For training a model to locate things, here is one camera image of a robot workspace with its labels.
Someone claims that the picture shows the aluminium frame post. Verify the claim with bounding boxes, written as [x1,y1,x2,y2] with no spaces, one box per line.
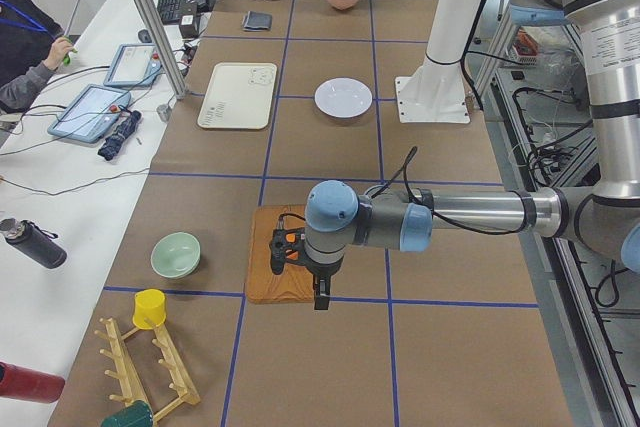
[133,0,187,100]

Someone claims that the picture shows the wooden cup rack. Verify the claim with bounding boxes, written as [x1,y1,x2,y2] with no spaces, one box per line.
[95,317,201,426]

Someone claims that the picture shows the wooden tray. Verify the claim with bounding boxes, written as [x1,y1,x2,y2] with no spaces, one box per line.
[244,203,321,306]

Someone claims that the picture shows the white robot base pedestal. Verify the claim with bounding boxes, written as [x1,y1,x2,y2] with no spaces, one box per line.
[395,0,481,124]

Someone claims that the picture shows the folded navy umbrella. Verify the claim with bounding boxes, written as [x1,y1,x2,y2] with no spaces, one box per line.
[97,110,142,161]

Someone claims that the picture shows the grey folded cloth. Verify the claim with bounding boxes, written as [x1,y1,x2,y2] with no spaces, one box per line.
[242,11,272,32]

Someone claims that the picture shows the seated person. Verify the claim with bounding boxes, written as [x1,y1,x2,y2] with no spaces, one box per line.
[1,0,75,114]

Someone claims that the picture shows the far teach pendant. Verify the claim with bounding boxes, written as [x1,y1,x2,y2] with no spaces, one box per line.
[103,43,162,88]

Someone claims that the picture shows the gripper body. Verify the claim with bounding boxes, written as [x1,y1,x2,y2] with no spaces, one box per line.
[311,266,336,294]

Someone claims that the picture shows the green bowl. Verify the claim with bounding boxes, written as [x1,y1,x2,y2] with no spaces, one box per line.
[150,232,201,279]

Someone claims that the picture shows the black water bottle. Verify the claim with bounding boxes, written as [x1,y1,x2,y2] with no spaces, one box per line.
[1,218,67,269]

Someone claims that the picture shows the cream bear tray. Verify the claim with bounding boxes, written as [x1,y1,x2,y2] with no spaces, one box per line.
[197,62,277,130]

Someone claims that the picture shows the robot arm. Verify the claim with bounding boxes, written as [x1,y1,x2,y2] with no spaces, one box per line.
[295,0,639,310]

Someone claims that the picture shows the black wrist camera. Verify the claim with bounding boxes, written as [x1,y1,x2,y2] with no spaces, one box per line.
[269,228,304,275]

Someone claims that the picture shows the red bottle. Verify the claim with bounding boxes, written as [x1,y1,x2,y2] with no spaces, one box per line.
[1,362,66,404]

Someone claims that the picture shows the yellow cup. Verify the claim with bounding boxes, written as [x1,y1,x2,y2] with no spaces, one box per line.
[132,289,167,330]

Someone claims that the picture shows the dark green cup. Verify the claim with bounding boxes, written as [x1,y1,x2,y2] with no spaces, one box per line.
[100,400,154,427]

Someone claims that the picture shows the teach pendant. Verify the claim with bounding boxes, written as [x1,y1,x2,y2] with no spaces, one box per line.
[103,43,162,88]
[47,84,131,144]

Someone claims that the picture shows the near teach pendant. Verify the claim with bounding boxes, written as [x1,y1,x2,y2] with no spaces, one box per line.
[47,84,131,144]

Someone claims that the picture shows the black box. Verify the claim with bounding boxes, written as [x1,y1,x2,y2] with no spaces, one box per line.
[179,14,200,39]

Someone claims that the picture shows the small metal cup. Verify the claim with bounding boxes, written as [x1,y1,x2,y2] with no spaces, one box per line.
[156,104,171,122]

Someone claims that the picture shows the white plate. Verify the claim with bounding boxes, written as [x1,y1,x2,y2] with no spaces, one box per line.
[314,77,373,119]

